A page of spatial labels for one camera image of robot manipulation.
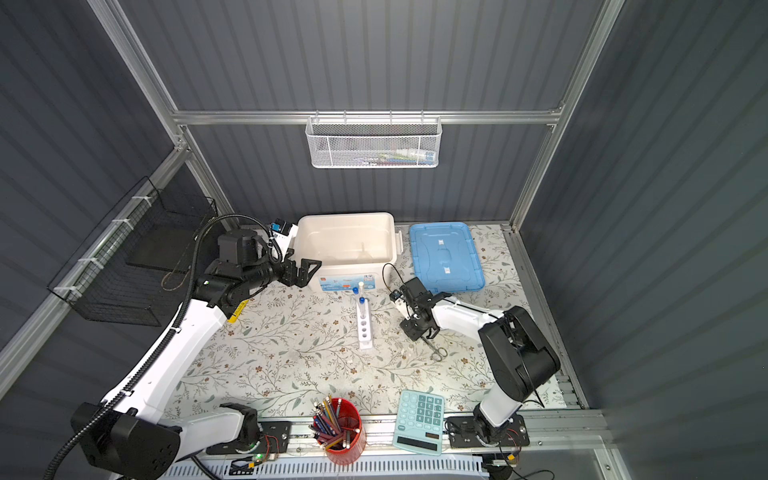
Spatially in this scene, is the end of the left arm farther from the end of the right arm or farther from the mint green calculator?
the mint green calculator

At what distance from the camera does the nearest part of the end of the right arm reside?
68 cm

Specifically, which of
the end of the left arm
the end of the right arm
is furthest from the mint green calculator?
the end of the left arm

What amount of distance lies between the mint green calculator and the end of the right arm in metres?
0.16

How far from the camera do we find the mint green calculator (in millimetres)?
712
